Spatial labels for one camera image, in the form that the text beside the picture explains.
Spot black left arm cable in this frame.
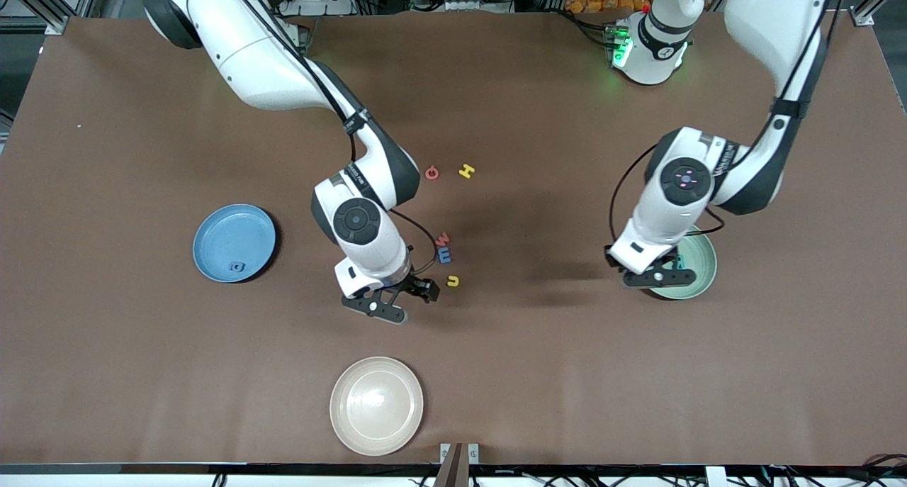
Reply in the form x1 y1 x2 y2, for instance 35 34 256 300
608 0 851 243

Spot metal table edge bracket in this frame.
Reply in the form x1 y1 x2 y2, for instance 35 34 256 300
439 442 480 487

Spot aluminium frame post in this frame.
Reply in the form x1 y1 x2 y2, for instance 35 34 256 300
850 0 907 27
0 0 107 34

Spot beige round plate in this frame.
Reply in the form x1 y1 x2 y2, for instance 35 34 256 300
329 357 424 457

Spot black cable bundle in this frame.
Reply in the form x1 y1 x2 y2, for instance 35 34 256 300
762 453 907 487

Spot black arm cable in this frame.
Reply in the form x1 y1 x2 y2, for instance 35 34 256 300
186 0 439 275
608 0 851 243

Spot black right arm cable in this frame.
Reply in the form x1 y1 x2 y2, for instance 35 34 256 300
186 0 439 275

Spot mint green round plate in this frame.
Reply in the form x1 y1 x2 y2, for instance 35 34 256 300
641 225 718 301

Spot blue round plate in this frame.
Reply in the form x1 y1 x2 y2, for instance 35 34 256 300
193 203 277 284

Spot brown table cover sheet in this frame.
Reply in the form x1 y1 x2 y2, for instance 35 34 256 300
0 11 907 466

